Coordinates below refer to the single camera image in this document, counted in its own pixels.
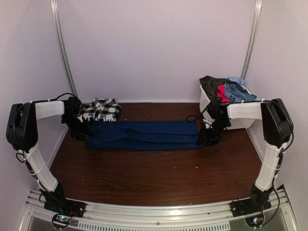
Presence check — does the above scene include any black cable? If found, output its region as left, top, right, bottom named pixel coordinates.
left=48, top=92, right=77, bottom=102
left=185, top=105, right=210, bottom=124

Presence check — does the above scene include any aluminium front rail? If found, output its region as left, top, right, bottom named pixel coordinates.
left=24, top=190, right=292, bottom=231

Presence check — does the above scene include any white plastic laundry bin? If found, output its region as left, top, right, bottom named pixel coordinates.
left=199, top=85, right=255, bottom=130

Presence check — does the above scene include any aluminium corner post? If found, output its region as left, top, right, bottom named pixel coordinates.
left=50, top=0, right=77, bottom=96
left=241, top=0, right=262, bottom=80

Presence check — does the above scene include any navy blue garment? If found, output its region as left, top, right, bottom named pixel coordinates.
left=85, top=121, right=203, bottom=151

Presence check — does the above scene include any light blue garment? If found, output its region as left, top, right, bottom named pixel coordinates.
left=227, top=77, right=257, bottom=102

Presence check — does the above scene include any right black cable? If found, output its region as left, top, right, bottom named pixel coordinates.
left=185, top=105, right=210, bottom=124

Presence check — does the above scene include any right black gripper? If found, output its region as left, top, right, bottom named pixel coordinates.
left=198, top=119, right=230, bottom=147

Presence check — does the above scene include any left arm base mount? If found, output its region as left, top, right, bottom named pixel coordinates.
left=40, top=183, right=86, bottom=230

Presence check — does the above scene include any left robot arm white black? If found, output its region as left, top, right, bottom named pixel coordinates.
left=6, top=94, right=90, bottom=214

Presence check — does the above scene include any left black cable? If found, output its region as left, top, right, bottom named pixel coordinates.
left=48, top=92, right=77, bottom=102

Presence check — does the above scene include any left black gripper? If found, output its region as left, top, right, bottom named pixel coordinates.
left=61, top=115, right=93, bottom=141

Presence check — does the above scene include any black white plaid shirt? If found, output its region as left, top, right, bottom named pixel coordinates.
left=78, top=98, right=122, bottom=122

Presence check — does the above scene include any blue patterned garment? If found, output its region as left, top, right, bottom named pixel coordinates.
left=223, top=83, right=244, bottom=103

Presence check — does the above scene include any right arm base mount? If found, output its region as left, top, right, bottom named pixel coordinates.
left=230, top=188, right=272, bottom=228

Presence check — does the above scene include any right aluminium corner post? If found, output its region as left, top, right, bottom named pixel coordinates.
left=241, top=0, right=262, bottom=80

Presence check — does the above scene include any left aluminium corner post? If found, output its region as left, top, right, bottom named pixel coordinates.
left=50, top=0, right=77, bottom=96

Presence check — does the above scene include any dark grey garment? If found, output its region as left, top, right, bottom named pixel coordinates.
left=199, top=76, right=228, bottom=102

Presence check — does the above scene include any red pink garment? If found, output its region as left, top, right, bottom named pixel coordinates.
left=217, top=84, right=230, bottom=105

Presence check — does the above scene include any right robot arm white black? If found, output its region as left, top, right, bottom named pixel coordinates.
left=198, top=98, right=294, bottom=217

